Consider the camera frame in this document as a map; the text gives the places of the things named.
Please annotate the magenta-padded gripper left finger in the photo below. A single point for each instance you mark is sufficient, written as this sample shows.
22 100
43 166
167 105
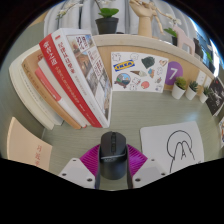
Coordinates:
75 171

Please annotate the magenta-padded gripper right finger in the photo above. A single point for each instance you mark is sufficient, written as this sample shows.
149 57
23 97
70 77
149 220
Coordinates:
150 171

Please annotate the black computer mouse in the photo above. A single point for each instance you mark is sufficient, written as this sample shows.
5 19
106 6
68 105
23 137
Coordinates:
113 156

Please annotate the white mouse pad black drawing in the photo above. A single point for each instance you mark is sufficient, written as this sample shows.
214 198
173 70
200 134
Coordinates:
156 140

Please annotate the peach thin book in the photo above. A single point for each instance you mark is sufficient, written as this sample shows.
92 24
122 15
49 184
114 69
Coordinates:
26 146

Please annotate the white book red label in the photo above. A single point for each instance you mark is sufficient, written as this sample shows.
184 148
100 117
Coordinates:
58 93

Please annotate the colourful sticker card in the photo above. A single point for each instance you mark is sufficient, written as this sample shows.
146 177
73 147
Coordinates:
222 131

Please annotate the small succulent white pot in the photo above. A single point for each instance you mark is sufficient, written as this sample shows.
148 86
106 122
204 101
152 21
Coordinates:
178 91
203 97
190 93

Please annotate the black cover book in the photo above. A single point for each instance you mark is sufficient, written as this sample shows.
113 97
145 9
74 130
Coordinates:
216 96

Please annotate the white sticker sheet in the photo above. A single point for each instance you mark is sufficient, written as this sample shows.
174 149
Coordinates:
138 71

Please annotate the purple round number sticker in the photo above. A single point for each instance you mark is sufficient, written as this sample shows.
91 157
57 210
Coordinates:
174 72

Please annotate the red-spined photo-cover book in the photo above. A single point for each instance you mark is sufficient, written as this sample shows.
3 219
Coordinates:
85 70

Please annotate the thick white book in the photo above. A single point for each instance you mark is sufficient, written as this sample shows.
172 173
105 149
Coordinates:
23 83

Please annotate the brown kraft book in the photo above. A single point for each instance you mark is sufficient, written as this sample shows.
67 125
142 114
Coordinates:
36 71

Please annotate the white orchid black pot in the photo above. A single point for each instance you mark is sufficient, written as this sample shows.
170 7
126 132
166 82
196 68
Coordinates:
170 32
210 63
107 25

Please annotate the light wooden desk shelf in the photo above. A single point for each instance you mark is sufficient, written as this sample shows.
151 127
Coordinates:
133 41

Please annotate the wooden hand model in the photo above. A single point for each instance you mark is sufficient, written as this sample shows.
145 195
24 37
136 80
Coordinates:
144 20

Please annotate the grey curtain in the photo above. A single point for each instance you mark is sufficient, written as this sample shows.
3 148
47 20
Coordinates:
86 13

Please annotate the white wall socket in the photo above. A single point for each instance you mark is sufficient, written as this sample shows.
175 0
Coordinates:
201 78
208 82

